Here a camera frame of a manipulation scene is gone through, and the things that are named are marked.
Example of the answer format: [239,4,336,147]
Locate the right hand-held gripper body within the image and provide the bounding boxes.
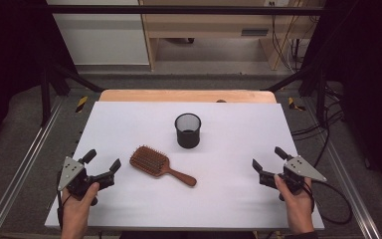
[259,154,328,196]

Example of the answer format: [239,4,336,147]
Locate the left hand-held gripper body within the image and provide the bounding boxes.
[57,155,107,206]

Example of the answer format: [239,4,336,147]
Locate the brown wooden hairbrush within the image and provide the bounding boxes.
[128,144,198,188]

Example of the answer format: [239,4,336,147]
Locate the black mesh cup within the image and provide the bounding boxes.
[174,113,202,149]

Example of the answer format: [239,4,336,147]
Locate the person's right hand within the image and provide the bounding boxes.
[273,174,314,216]

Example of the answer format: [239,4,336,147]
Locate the person's left hand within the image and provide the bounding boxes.
[61,181,100,217]

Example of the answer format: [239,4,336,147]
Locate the yellow black tape mark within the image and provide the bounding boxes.
[75,96,90,114]
[287,97,307,113]

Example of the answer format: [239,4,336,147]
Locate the wooden table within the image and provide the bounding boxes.
[97,88,278,105]

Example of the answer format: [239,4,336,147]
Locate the black curtain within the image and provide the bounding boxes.
[0,0,79,157]
[302,0,382,193]

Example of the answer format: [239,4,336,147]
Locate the white cabinet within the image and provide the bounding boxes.
[45,0,151,67]

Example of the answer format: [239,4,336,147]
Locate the grey desk label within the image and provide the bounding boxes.
[241,28,270,37]

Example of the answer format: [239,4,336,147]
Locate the office chair base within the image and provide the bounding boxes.
[163,37,196,45]

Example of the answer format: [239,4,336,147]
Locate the light wooden desk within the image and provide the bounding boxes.
[137,0,326,72]

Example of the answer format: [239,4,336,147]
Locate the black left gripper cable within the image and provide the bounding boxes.
[56,170,73,231]

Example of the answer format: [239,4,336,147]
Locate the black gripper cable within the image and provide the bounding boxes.
[56,170,73,231]
[306,180,353,226]

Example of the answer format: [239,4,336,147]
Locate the aluminium rail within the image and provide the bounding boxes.
[304,98,382,239]
[0,98,66,239]

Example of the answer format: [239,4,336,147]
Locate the black floor cables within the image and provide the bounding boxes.
[290,83,346,168]

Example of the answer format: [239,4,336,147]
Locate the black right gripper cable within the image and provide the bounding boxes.
[306,180,353,226]

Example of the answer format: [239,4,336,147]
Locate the black frame post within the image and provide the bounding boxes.
[40,64,52,127]
[315,64,326,126]

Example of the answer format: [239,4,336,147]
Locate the black diagonal frame strut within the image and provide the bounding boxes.
[50,62,104,94]
[264,65,317,93]

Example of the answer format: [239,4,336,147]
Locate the hanging desk cables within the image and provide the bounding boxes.
[269,0,312,74]

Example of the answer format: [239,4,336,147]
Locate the white wall socket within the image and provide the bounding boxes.
[264,0,291,8]

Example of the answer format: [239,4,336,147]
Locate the black horizontal frame bar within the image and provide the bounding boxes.
[44,4,327,16]

